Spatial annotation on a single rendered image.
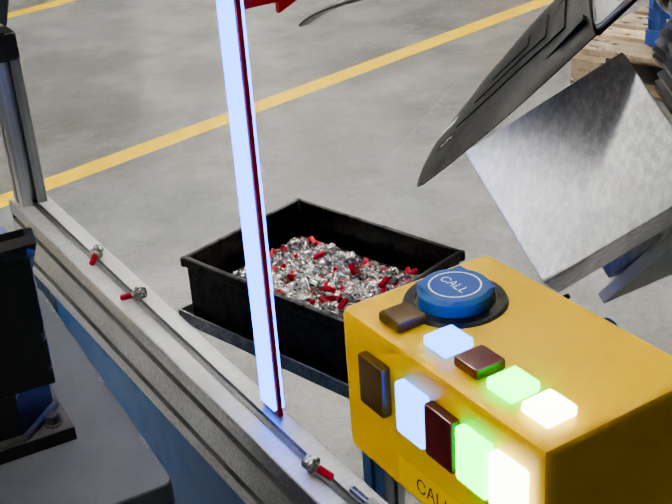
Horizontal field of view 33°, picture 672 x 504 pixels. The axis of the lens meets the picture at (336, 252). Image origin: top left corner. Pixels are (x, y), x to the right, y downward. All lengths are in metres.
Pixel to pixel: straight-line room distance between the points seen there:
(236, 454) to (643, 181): 0.39
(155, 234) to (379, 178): 0.71
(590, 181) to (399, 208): 2.34
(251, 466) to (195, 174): 2.75
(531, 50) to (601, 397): 0.62
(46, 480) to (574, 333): 0.35
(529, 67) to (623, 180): 0.20
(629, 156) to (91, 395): 0.45
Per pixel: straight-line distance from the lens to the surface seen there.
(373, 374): 0.58
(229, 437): 0.92
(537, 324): 0.58
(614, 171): 0.93
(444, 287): 0.59
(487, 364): 0.54
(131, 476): 0.74
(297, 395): 2.46
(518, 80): 1.09
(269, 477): 0.87
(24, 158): 1.31
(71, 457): 0.77
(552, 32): 1.09
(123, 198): 3.50
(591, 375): 0.54
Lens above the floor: 1.37
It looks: 27 degrees down
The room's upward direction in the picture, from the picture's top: 4 degrees counter-clockwise
